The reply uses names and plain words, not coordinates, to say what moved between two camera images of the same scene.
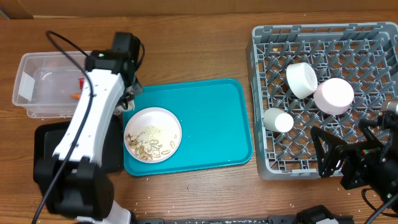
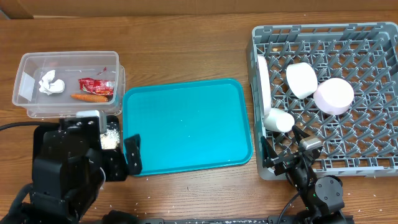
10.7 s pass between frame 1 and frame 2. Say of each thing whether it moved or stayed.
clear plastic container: stayed
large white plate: moved
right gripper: moved
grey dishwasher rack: stayed
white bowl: stayed
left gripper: moved
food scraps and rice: moved
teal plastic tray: stayed
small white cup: stayed
